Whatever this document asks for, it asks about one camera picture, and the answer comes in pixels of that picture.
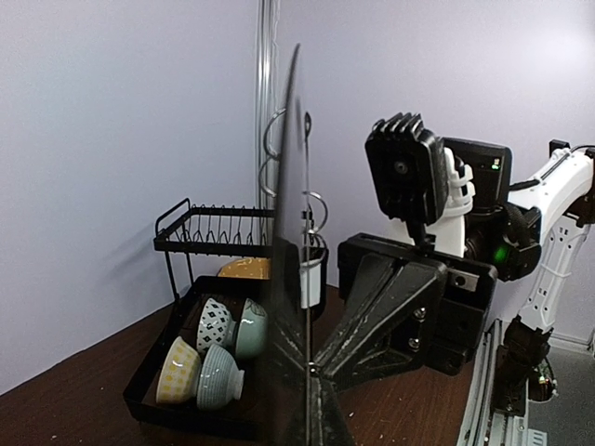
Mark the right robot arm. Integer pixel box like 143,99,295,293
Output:
311,129,594,414

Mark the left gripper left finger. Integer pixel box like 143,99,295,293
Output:
258,339,310,445

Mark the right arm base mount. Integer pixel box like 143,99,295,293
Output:
491,316,557,416

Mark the right corner metal post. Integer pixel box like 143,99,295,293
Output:
254,0,281,208

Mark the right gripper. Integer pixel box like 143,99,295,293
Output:
313,233,497,390

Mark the pale green bowl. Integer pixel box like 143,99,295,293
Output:
234,298,268,361

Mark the aluminium rail frame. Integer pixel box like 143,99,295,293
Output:
455,318,595,446

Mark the black wire dish rack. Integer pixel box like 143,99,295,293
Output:
123,199,274,441

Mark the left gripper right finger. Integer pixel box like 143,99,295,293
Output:
309,366,355,446

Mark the yellow dotted bowl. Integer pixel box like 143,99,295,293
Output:
155,336,202,404

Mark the black key holder strap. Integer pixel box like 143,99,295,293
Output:
259,43,331,446

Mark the black white patterned bowl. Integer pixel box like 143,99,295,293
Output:
196,297,236,354

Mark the grey striped bowl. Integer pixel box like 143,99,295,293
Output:
196,345,245,411

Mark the yellow plate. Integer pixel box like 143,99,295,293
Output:
218,257,271,280

